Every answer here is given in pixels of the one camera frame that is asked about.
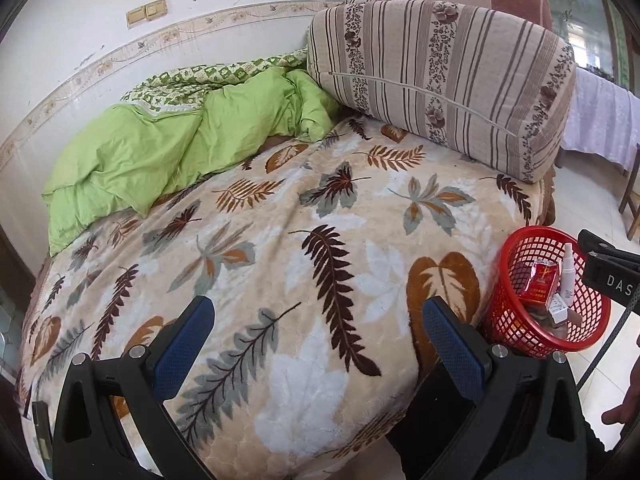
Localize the wooden chair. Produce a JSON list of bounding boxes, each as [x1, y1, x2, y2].
[[619, 142, 640, 241]]

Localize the red carton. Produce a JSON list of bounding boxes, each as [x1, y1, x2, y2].
[[516, 259, 560, 311]]

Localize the white narrow carton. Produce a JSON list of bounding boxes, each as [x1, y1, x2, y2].
[[547, 294, 571, 326]]

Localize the table with lilac tablecloth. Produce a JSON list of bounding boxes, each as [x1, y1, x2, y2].
[[560, 67, 640, 173]]

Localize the leaf-print fleece blanket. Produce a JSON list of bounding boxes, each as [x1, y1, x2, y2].
[[15, 115, 548, 480]]

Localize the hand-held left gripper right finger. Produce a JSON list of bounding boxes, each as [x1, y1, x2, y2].
[[420, 296, 588, 480]]

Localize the person's right hand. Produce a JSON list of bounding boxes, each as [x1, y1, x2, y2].
[[602, 385, 640, 426]]

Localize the green patterned quilt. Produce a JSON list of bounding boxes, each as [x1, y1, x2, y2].
[[120, 46, 310, 111]]

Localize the framed glass window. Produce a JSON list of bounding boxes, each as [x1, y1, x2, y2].
[[490, 0, 636, 86]]

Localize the black and white braided cable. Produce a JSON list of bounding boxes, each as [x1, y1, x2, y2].
[[575, 282, 640, 396]]

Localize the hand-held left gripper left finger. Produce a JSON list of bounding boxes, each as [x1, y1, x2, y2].
[[52, 295, 216, 480]]

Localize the white spray bottle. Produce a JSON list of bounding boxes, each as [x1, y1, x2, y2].
[[560, 242, 578, 306]]

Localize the striped floral cushion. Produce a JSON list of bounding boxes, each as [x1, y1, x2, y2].
[[306, 0, 577, 183]]

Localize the red plastic basket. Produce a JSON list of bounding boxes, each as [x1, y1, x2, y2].
[[482, 226, 612, 358]]

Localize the plain green duvet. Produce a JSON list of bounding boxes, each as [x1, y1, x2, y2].
[[42, 67, 346, 256]]

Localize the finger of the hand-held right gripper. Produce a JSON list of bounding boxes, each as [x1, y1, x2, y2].
[[577, 229, 621, 257]]

